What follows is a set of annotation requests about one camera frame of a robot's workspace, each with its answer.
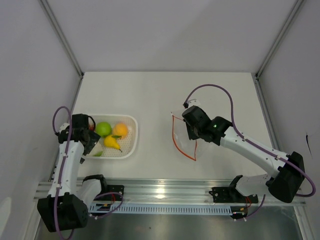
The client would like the green apple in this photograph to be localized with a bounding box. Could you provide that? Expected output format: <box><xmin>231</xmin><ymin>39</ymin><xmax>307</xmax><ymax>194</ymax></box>
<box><xmin>95</xmin><ymin>121</ymin><xmax>112</xmax><ymax>137</ymax></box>

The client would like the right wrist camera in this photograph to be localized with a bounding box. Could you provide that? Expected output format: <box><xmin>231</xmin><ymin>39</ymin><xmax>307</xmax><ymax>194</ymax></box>
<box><xmin>183</xmin><ymin>99</ymin><xmax>201</xmax><ymax>109</ymax></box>

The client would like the aluminium mounting rail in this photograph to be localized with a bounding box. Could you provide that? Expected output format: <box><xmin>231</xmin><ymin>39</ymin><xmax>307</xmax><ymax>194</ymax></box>
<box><xmin>33</xmin><ymin>178</ymin><xmax>307</xmax><ymax>207</ymax></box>

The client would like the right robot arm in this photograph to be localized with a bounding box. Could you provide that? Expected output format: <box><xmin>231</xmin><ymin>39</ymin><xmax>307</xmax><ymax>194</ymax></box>
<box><xmin>182</xmin><ymin>105</ymin><xmax>305</xmax><ymax>203</ymax></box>

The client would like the clear zip top bag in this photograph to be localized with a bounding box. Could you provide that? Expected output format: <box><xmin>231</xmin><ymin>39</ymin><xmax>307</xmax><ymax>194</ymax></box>
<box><xmin>171</xmin><ymin>110</ymin><xmax>209</xmax><ymax>162</ymax></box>

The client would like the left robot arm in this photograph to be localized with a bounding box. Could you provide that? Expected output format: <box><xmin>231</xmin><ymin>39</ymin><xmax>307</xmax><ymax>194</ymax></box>
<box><xmin>37</xmin><ymin>113</ymin><xmax>109</xmax><ymax>233</ymax></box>

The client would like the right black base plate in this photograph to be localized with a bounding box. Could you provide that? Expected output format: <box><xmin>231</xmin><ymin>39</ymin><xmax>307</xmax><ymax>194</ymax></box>
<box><xmin>208</xmin><ymin>186</ymin><xmax>259</xmax><ymax>204</ymax></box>

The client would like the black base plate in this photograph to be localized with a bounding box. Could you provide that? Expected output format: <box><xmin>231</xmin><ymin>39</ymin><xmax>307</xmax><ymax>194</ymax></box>
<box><xmin>98</xmin><ymin>185</ymin><xmax>125</xmax><ymax>202</ymax></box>
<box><xmin>208</xmin><ymin>186</ymin><xmax>259</xmax><ymax>204</ymax></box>

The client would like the yellow pear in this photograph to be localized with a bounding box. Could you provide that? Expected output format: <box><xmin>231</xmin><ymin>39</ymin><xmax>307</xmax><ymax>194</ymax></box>
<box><xmin>103</xmin><ymin>135</ymin><xmax>122</xmax><ymax>152</ymax></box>

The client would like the orange fruit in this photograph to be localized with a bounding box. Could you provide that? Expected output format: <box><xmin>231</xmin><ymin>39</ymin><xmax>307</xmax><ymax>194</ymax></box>
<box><xmin>112</xmin><ymin>122</ymin><xmax>129</xmax><ymax>138</ymax></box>

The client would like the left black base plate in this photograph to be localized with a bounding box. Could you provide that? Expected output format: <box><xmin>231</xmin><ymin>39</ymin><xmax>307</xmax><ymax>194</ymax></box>
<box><xmin>98</xmin><ymin>185</ymin><xmax>125</xmax><ymax>202</ymax></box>

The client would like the white perforated plastic basket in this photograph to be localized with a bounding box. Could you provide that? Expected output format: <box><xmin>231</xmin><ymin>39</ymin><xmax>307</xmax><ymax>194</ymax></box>
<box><xmin>84</xmin><ymin>114</ymin><xmax>138</xmax><ymax>160</ymax></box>

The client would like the white slotted cable duct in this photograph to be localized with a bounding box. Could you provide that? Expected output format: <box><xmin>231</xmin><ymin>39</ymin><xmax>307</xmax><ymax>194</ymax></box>
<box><xmin>88</xmin><ymin>203</ymin><xmax>233</xmax><ymax>215</ymax></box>

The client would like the white cauliflower with leaves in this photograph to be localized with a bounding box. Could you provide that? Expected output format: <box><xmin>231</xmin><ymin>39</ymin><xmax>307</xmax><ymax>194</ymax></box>
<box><xmin>85</xmin><ymin>142</ymin><xmax>104</xmax><ymax>157</ymax></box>

